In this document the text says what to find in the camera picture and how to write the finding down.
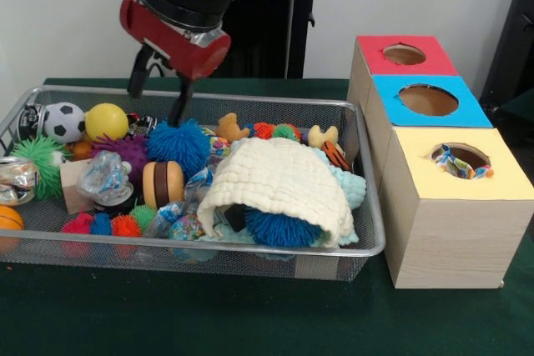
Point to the orange ball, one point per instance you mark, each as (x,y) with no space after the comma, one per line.
(9,218)

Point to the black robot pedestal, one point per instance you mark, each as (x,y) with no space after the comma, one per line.
(271,18)

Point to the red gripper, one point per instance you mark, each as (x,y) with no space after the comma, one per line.
(167,35)

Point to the purple spiky monster toy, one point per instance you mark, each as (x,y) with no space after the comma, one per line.
(133,151)

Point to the colourful knotted cloth toy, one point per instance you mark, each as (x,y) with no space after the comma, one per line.
(454,166)

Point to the cream yellow cloth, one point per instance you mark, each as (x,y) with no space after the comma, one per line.
(283,172)

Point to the wooden box with three holes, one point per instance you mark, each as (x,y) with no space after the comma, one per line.
(450,239)

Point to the black and white soccer ball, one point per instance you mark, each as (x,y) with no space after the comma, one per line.
(64,121)

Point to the light blue cloth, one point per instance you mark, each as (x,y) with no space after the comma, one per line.
(352,185)

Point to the dark blue fuzzy ball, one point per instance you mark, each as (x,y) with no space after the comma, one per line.
(279,229)

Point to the yellow smiley ball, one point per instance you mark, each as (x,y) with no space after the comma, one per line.
(106,121)

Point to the shallow silver mesh bin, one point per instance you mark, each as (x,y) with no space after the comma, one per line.
(125,254)

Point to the wooden burger toy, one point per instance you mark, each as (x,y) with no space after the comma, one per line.
(162,185)

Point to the large blue spiky ball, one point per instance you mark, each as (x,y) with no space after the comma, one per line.
(179,143)

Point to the green spiky ball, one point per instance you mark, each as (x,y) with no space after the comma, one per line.
(37,156)

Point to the dark green side table cloth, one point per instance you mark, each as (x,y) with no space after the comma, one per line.
(517,110)

